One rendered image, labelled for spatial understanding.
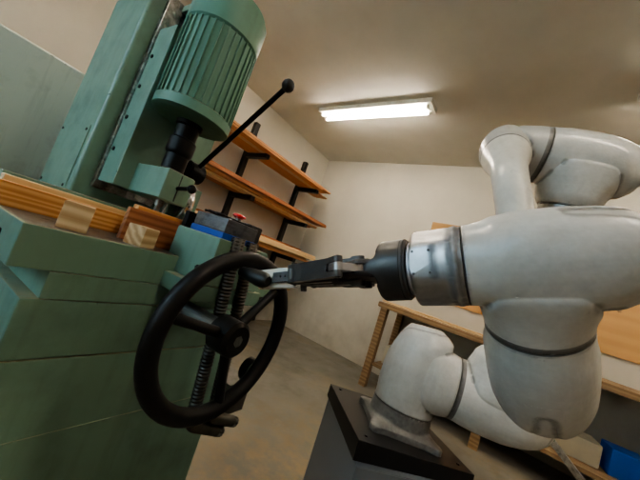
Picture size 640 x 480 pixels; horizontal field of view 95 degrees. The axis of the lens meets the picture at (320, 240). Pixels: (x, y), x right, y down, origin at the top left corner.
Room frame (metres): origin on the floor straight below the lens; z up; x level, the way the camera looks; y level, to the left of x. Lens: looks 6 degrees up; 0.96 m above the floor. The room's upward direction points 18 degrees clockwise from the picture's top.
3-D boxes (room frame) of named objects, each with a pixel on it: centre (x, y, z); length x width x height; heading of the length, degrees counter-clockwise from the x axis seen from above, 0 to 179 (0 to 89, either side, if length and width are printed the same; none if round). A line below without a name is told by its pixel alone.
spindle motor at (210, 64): (0.69, 0.38, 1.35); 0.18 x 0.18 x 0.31
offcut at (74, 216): (0.47, 0.37, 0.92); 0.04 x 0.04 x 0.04; 37
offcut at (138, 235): (0.55, 0.31, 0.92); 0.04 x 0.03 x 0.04; 179
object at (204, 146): (0.93, 0.49, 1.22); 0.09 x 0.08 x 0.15; 58
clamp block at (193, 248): (0.63, 0.19, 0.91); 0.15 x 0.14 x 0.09; 148
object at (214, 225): (0.63, 0.19, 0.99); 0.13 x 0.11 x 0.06; 148
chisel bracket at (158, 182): (0.70, 0.40, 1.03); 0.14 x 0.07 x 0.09; 58
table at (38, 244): (0.67, 0.26, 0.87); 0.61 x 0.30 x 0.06; 148
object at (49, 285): (0.65, 0.33, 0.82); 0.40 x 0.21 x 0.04; 148
